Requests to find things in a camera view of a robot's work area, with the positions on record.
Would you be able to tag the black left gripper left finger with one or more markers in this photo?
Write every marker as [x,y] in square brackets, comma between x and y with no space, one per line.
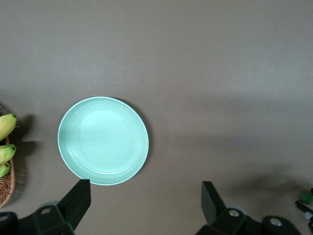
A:
[73,205]

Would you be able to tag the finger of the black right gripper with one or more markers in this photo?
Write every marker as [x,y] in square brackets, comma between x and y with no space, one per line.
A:
[302,206]

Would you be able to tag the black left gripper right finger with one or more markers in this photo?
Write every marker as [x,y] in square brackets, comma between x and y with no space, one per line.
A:
[212,208]

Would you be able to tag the pale green round plate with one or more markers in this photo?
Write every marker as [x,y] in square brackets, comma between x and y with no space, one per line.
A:
[102,140]

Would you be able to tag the brown wicker basket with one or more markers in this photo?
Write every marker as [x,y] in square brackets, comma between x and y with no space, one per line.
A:
[6,188]

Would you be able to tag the yellow banana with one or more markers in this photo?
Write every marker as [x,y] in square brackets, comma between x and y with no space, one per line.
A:
[6,153]
[6,124]
[3,169]

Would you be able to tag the large table cover mat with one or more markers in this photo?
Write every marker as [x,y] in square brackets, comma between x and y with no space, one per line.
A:
[195,49]

